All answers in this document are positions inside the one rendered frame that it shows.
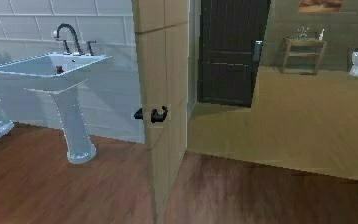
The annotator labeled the white pedestal sink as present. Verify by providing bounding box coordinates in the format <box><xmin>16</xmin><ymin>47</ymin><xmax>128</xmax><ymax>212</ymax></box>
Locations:
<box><xmin>0</xmin><ymin>53</ymin><xmax>110</xmax><ymax>165</ymax></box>

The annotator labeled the orange framed wall picture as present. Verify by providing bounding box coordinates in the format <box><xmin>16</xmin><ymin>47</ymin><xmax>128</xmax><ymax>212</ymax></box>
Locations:
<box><xmin>298</xmin><ymin>0</ymin><xmax>344</xmax><ymax>14</ymax></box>

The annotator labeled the brown wooden shelf stand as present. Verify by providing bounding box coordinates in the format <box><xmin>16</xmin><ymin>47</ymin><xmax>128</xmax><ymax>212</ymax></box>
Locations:
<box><xmin>279</xmin><ymin>36</ymin><xmax>328</xmax><ymax>76</ymax></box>

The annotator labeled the black hook door handle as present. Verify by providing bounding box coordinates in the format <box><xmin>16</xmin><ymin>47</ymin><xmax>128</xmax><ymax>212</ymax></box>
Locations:
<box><xmin>133</xmin><ymin>105</ymin><xmax>169</xmax><ymax>124</ymax></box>

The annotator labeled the dark brown room door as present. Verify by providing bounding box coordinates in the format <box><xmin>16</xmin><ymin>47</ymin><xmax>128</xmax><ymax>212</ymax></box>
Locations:
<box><xmin>198</xmin><ymin>0</ymin><xmax>272</xmax><ymax>108</ymax></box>

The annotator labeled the grey door handle plate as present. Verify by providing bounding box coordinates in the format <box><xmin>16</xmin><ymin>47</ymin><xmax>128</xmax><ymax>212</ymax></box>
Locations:
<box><xmin>252</xmin><ymin>40</ymin><xmax>263</xmax><ymax>63</ymax></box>

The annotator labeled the tan wooden room door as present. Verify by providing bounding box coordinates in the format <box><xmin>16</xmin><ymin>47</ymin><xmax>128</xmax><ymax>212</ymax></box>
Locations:
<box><xmin>131</xmin><ymin>0</ymin><xmax>190</xmax><ymax>224</ymax></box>

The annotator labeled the black sink faucet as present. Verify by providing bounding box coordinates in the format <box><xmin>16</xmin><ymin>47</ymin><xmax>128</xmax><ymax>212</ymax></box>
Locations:
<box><xmin>53</xmin><ymin>23</ymin><xmax>97</xmax><ymax>57</ymax></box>

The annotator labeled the clear glass ornament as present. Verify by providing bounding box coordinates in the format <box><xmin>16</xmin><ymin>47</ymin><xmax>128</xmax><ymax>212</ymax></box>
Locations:
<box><xmin>296</xmin><ymin>26</ymin><xmax>310</xmax><ymax>40</ymax></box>

